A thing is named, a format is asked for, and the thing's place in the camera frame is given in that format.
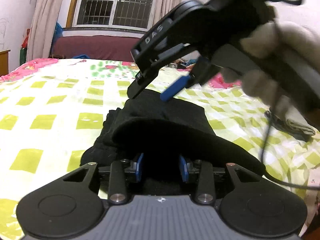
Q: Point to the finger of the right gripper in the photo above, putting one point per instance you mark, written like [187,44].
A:
[142,80]
[176,87]

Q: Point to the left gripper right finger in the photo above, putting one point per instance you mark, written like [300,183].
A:
[189,169]

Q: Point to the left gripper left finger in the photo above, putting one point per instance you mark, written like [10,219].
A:
[123,167]

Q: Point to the black pants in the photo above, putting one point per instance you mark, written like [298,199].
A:
[160,134]

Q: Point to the gloved right hand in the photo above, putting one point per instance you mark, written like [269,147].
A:
[264,41]

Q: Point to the maroon sofa bench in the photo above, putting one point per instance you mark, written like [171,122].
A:
[99,47]

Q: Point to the floral pink bedspread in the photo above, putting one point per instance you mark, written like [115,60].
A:
[73,69]

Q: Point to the window with metal grille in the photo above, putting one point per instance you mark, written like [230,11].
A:
[134,15]

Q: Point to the blue cloth by curtain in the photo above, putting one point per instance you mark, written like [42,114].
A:
[58,32]

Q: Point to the yellow checkered plastic sheet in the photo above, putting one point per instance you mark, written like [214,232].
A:
[47,124]

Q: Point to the folded grey white clothes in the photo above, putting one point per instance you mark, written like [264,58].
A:
[296,129]

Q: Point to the red green hanging bag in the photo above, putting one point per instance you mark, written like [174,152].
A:
[23,50]

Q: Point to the beige left curtain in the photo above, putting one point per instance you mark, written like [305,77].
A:
[42,28]

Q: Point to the wooden side cabinet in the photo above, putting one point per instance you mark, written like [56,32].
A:
[4,62]

